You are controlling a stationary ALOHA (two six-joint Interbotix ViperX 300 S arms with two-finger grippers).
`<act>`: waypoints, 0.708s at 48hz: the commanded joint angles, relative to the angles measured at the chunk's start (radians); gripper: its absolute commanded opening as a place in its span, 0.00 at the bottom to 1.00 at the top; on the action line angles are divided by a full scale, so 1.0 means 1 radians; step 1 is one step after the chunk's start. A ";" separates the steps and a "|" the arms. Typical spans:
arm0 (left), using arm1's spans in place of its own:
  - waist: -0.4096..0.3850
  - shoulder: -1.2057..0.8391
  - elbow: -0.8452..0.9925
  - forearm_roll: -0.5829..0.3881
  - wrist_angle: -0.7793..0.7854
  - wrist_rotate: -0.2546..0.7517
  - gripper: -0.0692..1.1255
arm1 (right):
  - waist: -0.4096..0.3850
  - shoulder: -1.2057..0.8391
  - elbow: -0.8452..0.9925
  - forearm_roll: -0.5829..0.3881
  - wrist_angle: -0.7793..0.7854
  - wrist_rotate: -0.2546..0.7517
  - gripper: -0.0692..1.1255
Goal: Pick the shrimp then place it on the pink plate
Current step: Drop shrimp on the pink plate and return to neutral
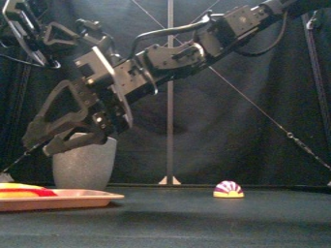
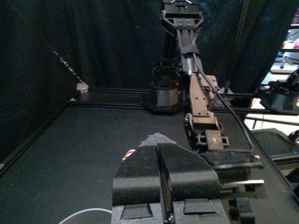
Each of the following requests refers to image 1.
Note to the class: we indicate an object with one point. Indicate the vertical metal pole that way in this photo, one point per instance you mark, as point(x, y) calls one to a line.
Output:
point(169, 135)

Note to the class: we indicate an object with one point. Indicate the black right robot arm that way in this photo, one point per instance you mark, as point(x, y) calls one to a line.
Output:
point(240, 21)

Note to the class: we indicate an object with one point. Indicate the dark vertical frame post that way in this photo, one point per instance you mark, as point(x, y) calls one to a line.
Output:
point(318, 71)

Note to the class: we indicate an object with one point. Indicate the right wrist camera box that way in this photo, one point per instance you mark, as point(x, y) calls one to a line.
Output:
point(92, 66)

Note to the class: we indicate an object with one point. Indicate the yellow red toy food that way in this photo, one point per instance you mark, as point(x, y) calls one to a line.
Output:
point(21, 191)

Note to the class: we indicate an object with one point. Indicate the pink plate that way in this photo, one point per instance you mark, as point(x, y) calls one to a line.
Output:
point(64, 197)

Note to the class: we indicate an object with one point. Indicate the grey speckled cup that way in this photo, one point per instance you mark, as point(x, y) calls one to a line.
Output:
point(84, 166)

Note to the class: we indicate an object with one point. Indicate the purple white striped toy shrimp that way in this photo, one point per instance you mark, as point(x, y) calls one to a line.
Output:
point(228, 190)

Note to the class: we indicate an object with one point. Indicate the white frame foot bracket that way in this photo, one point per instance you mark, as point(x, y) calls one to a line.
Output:
point(5, 177)

